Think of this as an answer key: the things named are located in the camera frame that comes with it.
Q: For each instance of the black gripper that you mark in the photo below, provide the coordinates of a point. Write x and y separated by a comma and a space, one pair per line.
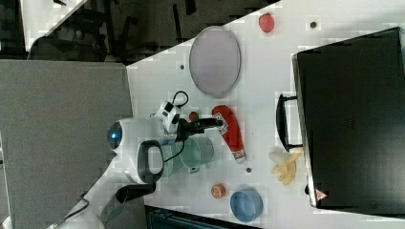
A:
186, 129

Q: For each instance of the red ketchup bottle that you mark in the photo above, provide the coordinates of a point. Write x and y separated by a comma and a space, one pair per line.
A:
230, 132

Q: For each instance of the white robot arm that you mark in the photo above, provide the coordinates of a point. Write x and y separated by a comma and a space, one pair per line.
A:
138, 160

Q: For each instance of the small red tomato toy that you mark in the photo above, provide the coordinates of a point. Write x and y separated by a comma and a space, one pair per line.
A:
193, 116

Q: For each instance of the teal metal pot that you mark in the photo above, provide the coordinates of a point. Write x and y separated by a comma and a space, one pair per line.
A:
197, 151

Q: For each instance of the grey round plate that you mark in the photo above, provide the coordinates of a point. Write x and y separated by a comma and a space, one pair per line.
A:
215, 61

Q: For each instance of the yellow banana bunch toy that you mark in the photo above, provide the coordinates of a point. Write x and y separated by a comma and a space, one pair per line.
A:
285, 165

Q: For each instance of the blue bowl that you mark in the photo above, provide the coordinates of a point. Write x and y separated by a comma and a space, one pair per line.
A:
246, 205

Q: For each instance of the large black cylinder cup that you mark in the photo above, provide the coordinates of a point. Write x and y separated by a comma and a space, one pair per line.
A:
133, 191

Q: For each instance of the red strawberry toy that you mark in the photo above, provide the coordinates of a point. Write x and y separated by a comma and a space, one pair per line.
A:
266, 22

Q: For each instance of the black toaster oven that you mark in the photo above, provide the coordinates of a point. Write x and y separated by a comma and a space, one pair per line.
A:
351, 106

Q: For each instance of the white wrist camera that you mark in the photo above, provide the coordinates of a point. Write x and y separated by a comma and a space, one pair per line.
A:
169, 115

